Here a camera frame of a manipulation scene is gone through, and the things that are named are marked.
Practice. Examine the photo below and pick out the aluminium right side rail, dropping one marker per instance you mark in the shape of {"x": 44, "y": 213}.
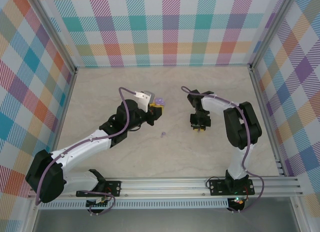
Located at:
{"x": 265, "y": 122}

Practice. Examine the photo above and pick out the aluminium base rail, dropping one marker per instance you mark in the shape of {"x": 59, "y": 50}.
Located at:
{"x": 162, "y": 185}

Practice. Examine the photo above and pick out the black circuit board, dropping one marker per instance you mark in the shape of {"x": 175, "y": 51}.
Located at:
{"x": 97, "y": 204}
{"x": 237, "y": 201}

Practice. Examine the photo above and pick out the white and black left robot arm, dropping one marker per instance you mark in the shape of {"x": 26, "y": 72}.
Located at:
{"x": 82, "y": 149}

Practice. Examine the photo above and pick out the aluminium left side rail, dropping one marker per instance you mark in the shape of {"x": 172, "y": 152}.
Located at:
{"x": 65, "y": 104}

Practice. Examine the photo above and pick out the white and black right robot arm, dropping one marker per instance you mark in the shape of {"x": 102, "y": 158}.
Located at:
{"x": 215, "y": 105}

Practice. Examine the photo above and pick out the black left circuit board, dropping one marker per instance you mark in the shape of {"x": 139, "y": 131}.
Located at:
{"x": 97, "y": 204}

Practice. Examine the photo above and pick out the purple earbud charging case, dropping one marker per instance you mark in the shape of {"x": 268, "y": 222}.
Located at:
{"x": 160, "y": 101}

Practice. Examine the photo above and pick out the black right circuit board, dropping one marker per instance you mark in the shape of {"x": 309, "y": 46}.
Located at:
{"x": 237, "y": 201}

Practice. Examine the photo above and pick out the aluminium right upright post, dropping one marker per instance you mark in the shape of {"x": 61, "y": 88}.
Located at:
{"x": 270, "y": 32}

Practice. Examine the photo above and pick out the aluminium upright post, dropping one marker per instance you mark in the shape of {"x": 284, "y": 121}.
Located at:
{"x": 53, "y": 32}
{"x": 270, "y": 32}

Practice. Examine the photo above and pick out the aluminium left upright post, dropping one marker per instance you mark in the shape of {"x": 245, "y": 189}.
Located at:
{"x": 53, "y": 32}

